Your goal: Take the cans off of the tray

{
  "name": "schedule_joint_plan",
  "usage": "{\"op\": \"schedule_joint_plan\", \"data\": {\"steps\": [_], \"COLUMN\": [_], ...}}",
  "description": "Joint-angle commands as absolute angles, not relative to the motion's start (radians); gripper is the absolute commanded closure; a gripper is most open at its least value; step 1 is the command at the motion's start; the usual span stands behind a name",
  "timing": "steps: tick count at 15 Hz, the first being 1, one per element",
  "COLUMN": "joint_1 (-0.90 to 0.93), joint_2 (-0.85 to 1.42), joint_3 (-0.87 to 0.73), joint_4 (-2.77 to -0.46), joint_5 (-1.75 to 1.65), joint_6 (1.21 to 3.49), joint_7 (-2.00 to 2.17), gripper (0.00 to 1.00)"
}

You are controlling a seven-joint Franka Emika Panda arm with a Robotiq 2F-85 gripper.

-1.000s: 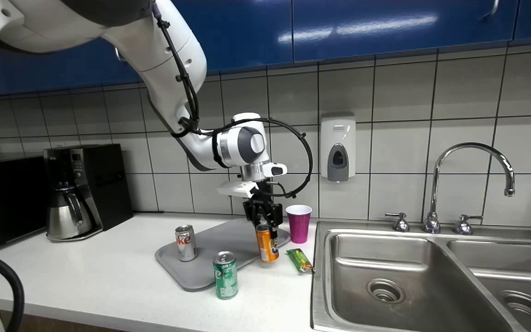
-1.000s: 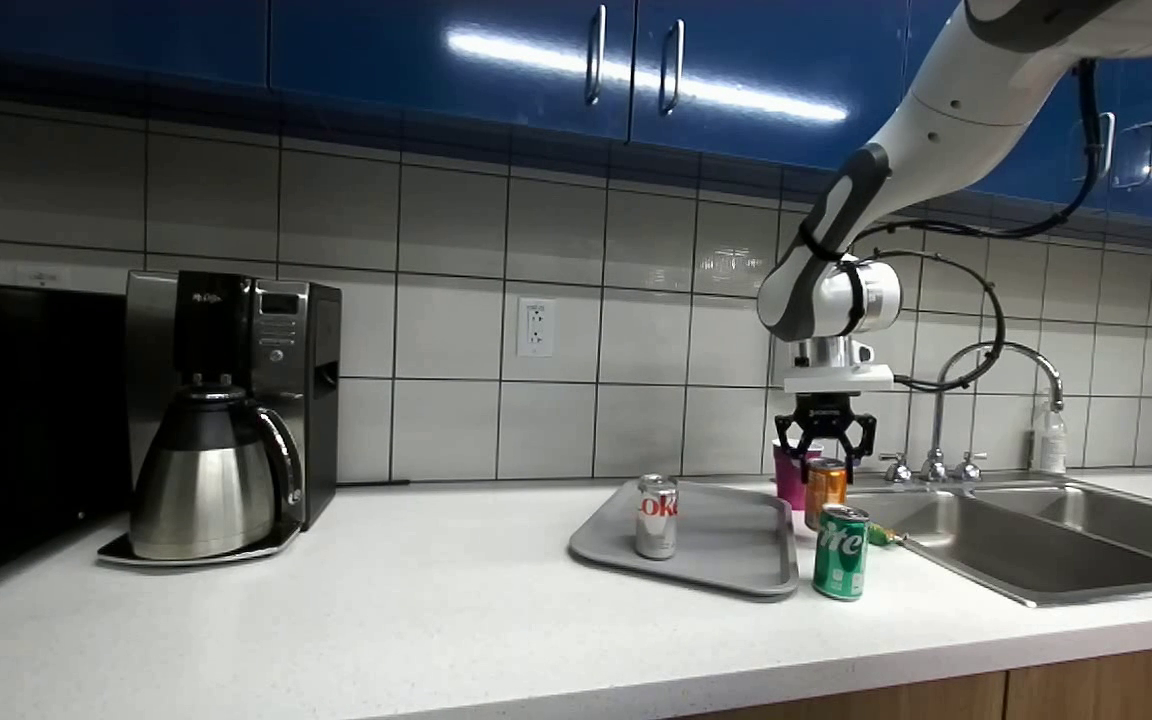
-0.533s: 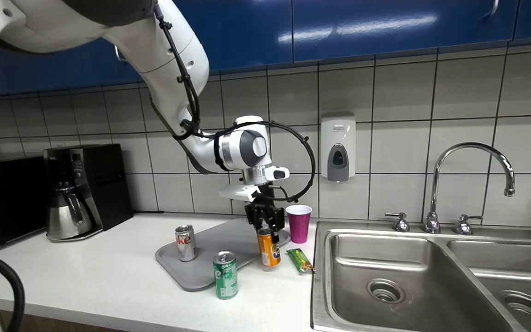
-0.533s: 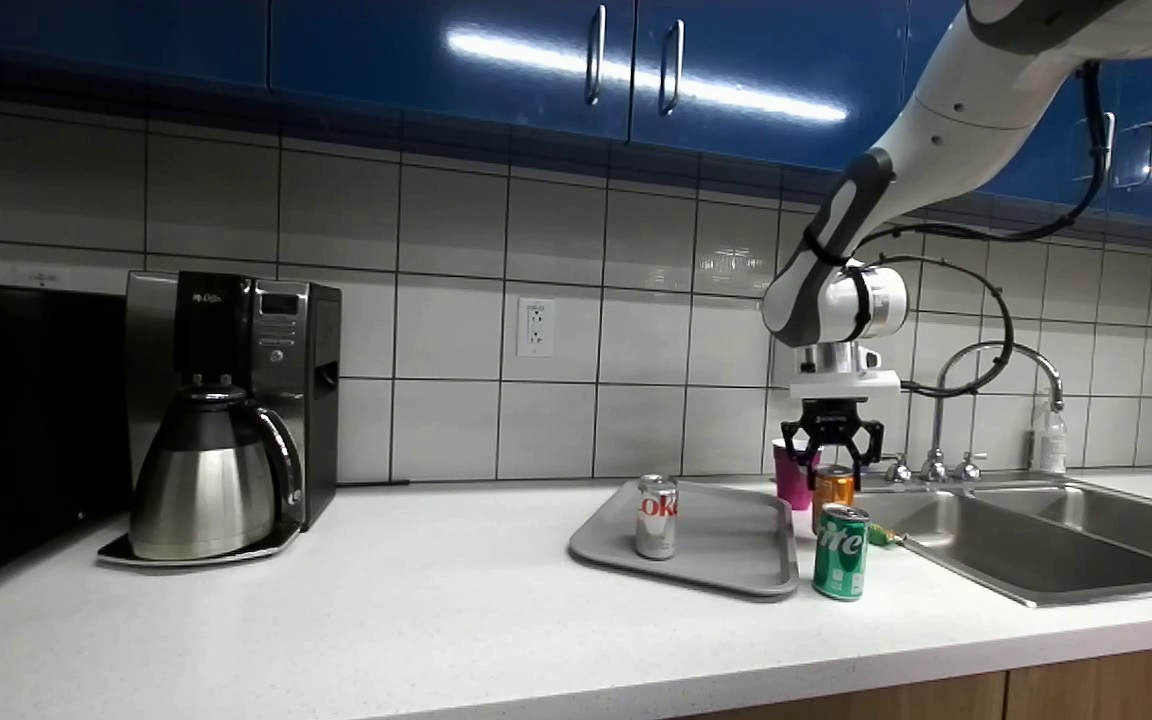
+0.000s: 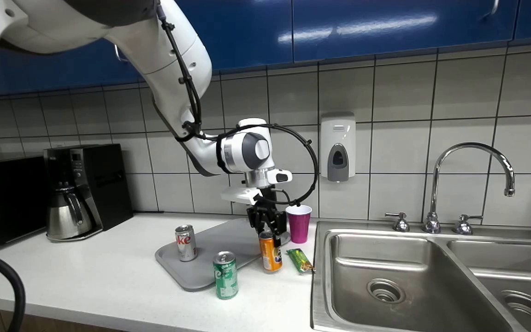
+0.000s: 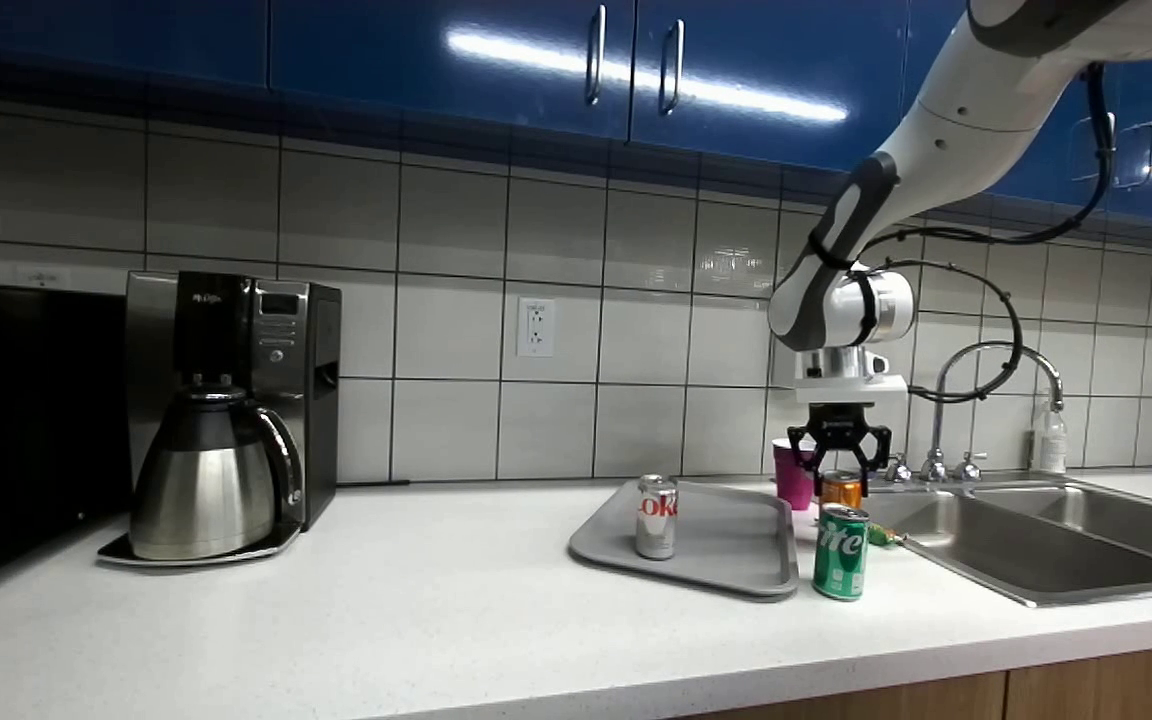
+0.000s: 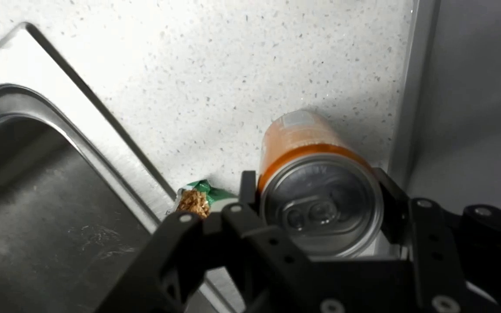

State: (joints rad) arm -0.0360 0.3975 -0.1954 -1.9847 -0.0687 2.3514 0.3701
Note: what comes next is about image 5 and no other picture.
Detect white wall soap dispenser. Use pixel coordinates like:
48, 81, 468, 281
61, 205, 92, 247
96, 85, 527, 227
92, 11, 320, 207
319, 113, 357, 185

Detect chrome faucet handle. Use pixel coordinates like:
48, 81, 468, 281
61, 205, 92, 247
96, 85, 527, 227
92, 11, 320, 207
453, 212, 485, 236
383, 210, 413, 234

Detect orange soda can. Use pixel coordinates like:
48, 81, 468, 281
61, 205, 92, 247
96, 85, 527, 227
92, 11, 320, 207
258, 231, 284, 275

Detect steel coffee carafe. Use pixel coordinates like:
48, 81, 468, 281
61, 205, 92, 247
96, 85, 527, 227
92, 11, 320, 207
46, 183, 96, 244

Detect green snack packet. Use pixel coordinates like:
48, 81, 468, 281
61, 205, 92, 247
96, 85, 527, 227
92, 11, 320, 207
285, 247, 315, 275

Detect silver Diet Coke can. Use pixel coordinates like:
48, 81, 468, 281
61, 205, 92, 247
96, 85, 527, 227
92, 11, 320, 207
173, 223, 197, 264

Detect black steel coffee maker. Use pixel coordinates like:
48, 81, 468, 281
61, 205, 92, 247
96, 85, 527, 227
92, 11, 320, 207
42, 142, 134, 244

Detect green soda can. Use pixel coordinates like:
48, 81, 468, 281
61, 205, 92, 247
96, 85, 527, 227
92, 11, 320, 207
212, 249, 239, 301

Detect magenta plastic cup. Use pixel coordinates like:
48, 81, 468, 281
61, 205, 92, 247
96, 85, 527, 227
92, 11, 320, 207
284, 203, 313, 246

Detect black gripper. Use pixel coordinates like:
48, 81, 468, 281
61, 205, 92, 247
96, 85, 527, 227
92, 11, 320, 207
245, 198, 287, 244

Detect blue upper cabinets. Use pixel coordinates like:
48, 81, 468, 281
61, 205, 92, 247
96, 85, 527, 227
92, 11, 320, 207
0, 0, 531, 98

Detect black microwave oven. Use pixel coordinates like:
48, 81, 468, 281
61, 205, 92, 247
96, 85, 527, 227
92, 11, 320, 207
0, 155, 51, 253

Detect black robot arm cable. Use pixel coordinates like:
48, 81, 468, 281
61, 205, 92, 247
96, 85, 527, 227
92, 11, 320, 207
153, 6, 320, 209

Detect chrome gooseneck faucet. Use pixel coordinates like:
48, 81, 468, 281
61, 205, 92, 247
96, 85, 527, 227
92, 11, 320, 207
422, 142, 518, 234

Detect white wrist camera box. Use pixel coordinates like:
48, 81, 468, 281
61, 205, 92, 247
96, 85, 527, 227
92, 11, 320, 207
219, 187, 265, 209

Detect stainless steel double sink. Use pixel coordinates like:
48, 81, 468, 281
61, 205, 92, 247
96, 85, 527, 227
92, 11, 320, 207
309, 220, 531, 332

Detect grey plastic tray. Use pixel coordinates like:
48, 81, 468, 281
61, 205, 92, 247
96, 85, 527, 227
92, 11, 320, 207
153, 218, 265, 293

